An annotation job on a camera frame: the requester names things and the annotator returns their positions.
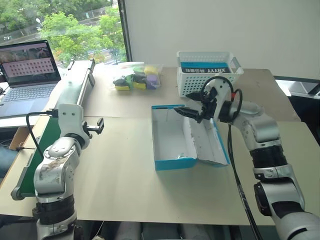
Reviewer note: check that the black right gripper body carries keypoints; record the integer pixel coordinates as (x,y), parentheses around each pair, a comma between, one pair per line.
(208,107)

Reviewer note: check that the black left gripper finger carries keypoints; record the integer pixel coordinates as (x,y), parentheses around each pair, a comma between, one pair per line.
(100,130)
(100,122)

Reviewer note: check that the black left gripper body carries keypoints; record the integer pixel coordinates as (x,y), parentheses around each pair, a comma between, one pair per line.
(88,128)

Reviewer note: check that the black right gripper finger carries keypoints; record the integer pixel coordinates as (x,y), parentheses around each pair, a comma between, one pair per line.
(188,113)
(196,96)

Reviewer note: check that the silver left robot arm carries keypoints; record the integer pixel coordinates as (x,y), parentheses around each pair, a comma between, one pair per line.
(55,165)

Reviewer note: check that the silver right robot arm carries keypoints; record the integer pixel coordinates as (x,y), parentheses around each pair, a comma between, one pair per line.
(265,127)

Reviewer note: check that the blue cardboard box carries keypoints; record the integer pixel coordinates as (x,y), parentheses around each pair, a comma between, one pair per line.
(172,140)

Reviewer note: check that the green conveyor belt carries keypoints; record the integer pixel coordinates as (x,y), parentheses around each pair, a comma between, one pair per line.
(52,130)

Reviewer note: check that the white perforated plastic basket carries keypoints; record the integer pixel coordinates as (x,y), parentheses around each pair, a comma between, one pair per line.
(197,82)

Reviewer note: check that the blue black printed carton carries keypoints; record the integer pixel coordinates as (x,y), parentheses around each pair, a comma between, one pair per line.
(206,69)

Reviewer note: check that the purple toy block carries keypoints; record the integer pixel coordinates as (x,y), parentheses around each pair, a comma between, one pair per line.
(152,81)

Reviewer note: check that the yellow toy block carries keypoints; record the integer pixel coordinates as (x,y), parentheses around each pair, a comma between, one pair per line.
(151,69)

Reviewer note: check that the clear plastic bag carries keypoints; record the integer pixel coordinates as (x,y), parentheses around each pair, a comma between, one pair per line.
(136,77)

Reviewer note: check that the grey laptop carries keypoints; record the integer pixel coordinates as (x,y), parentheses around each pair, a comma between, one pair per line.
(27,75)

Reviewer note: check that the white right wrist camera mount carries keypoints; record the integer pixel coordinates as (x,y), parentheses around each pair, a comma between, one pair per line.
(221,97)

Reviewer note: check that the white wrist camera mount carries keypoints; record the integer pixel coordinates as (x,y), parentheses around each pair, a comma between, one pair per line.
(70,120)
(221,97)

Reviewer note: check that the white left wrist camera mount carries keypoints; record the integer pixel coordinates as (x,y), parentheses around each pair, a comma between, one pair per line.
(70,120)

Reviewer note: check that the black window frame post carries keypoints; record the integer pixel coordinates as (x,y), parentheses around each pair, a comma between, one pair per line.
(126,30)

